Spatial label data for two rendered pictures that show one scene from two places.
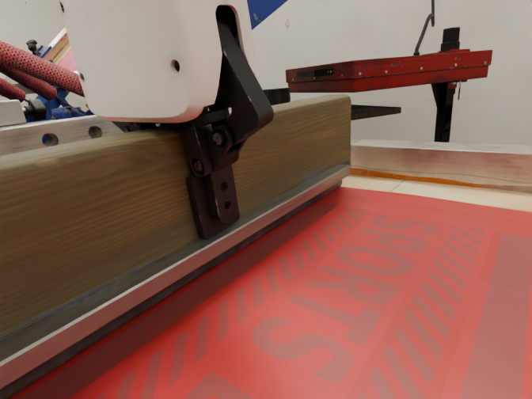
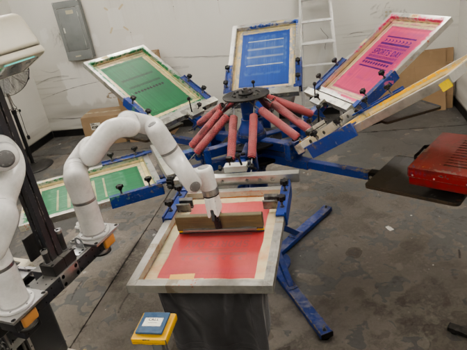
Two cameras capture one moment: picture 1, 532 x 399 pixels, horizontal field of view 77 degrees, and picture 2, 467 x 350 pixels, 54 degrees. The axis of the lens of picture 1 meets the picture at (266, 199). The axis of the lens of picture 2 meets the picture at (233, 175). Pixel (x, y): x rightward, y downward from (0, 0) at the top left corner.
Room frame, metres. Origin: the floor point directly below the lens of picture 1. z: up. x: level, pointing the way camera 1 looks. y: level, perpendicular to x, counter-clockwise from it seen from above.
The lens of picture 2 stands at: (-0.46, -1.64, 2.08)
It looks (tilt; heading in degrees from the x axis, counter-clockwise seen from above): 25 degrees down; 65
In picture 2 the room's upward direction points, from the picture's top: 10 degrees counter-clockwise
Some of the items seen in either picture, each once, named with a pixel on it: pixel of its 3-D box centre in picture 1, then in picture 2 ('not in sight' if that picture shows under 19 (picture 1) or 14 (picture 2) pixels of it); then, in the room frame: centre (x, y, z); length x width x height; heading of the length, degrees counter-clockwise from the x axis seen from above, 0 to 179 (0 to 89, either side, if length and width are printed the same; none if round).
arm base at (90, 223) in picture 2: not in sight; (86, 216); (-0.33, 0.15, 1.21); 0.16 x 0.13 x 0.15; 130
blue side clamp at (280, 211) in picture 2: not in sight; (284, 203); (0.55, 0.03, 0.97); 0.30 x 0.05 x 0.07; 51
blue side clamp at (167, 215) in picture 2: not in sight; (176, 207); (0.13, 0.39, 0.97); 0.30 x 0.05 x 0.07; 51
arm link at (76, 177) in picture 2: not in sight; (78, 182); (-0.32, 0.15, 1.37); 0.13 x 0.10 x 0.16; 79
